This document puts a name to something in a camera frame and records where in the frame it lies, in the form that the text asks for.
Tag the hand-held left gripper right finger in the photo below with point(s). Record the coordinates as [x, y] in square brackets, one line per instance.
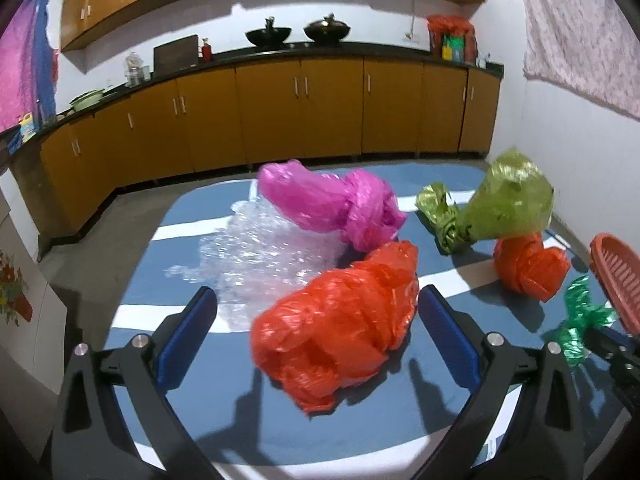
[447, 340]

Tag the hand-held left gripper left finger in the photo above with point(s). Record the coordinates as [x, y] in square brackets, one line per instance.
[185, 340]

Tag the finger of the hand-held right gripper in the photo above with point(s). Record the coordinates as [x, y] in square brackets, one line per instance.
[612, 342]
[627, 382]

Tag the shiny green plastic bag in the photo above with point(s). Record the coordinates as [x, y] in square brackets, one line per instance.
[580, 317]

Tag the red plastic basket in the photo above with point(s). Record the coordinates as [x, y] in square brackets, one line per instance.
[620, 280]

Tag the clear plastic bag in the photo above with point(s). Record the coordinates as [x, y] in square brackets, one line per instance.
[250, 260]

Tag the orange plastic bag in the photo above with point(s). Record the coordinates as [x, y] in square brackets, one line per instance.
[530, 265]
[340, 325]

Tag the light green plastic bag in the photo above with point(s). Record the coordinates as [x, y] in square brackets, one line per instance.
[510, 200]

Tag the magenta plastic bag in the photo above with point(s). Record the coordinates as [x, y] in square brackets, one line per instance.
[325, 200]

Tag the blue striped music-note tablecloth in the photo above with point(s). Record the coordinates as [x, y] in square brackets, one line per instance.
[200, 360]

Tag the flower picture tile panel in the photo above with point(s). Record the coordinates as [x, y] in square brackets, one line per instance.
[20, 290]

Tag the wooden lower cabinets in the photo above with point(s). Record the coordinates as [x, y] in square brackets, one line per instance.
[300, 110]

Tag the green basin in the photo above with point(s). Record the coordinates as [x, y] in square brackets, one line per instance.
[87, 101]

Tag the yellow bottle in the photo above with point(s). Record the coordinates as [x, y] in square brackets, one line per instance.
[27, 127]

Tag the glass jar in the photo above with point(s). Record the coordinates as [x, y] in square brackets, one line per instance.
[135, 71]

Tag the white cup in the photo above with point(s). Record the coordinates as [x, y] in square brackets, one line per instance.
[481, 61]

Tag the brown cutting board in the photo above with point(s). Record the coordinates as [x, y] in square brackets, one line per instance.
[176, 54]

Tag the red bottle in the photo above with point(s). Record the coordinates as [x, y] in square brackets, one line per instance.
[206, 51]

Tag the green box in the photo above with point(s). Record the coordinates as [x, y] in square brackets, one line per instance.
[454, 49]

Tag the black countertop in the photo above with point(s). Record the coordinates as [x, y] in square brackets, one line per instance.
[350, 50]

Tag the floral hanging cloth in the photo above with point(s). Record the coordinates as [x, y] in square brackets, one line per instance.
[585, 35]

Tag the red plastic covered canisters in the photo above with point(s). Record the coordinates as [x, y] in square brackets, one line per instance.
[440, 25]

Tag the pink and blue hanging cloth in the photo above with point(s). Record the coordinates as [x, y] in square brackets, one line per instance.
[22, 60]

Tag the black lidded wok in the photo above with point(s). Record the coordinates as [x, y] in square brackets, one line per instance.
[327, 31]

